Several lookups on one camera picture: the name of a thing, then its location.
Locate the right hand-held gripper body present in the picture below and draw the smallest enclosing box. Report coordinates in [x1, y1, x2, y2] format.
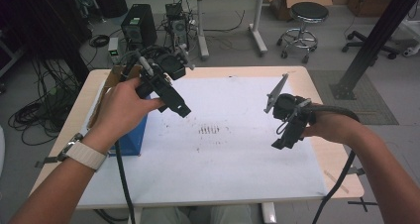
[262, 72, 318, 136]

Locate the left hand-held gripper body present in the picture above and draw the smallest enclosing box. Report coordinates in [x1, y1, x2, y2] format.
[120, 45, 196, 99]

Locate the blue cardboard box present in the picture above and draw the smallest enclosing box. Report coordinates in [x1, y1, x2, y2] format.
[86, 64, 150, 158]

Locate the person's right hand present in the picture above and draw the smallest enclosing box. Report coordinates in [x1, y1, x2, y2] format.
[301, 104, 356, 143]

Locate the person's left hand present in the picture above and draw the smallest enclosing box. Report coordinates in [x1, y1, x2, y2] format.
[82, 77, 165, 154]

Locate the open grey computer case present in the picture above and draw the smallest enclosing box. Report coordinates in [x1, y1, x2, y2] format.
[164, 2, 191, 51]

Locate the black computer tower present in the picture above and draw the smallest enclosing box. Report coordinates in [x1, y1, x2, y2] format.
[120, 3, 158, 50]

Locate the white paper sheet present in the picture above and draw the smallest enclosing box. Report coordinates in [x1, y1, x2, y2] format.
[77, 75, 330, 208]

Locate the small white device green light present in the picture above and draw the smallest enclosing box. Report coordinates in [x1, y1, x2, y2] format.
[107, 37, 121, 65]

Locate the strip of clear tape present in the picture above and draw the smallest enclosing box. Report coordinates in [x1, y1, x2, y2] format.
[323, 168, 351, 194]

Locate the grey floor mat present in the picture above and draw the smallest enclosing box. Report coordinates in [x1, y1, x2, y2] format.
[308, 69, 400, 126]

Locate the wristwatch with white band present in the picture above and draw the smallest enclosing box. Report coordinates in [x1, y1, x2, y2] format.
[57, 133, 108, 171]

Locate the black round stool chrome base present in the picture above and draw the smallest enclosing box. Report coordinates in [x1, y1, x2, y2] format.
[276, 1, 330, 65]

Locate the black office chair base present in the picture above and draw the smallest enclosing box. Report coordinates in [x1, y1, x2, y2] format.
[341, 30, 400, 60]

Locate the black curtain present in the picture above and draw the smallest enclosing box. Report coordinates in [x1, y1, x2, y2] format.
[0, 0, 128, 61]

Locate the brown cabinet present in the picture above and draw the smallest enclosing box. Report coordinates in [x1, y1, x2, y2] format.
[346, 0, 402, 19]

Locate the right hand-held gripper braided cable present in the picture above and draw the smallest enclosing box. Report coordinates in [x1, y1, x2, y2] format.
[306, 103, 363, 224]

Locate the coiled black cable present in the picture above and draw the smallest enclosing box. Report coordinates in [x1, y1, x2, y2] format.
[88, 34, 111, 49]

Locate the left hand-held gripper black cable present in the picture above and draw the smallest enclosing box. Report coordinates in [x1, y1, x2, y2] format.
[113, 140, 137, 224]

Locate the black aluminium post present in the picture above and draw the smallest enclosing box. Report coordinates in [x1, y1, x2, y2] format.
[330, 0, 420, 101]

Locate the bundle of black floor cables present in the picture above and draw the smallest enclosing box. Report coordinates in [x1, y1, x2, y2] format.
[8, 56, 85, 147]

